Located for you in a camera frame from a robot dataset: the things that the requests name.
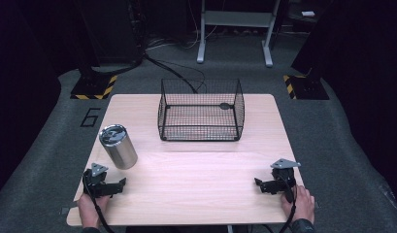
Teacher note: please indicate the person's left hand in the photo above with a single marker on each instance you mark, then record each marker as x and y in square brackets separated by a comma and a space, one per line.
[89, 210]

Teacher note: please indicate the stainless steel tumbler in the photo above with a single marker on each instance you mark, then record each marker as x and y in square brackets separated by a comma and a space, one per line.
[119, 147]

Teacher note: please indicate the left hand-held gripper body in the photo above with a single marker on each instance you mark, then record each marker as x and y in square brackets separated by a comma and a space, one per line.
[99, 186]

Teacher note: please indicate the person's right hand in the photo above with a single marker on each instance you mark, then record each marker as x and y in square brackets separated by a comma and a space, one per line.
[301, 205]

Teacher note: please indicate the black stand with striped base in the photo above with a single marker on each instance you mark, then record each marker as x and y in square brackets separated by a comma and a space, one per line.
[307, 87]
[95, 85]

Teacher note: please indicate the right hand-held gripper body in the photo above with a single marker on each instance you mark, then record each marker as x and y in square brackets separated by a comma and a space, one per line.
[283, 181]

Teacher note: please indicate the small white box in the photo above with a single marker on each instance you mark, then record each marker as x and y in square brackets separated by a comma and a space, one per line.
[308, 13]

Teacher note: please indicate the white metal stand frame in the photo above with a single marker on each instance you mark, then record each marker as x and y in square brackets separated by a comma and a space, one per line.
[238, 18]

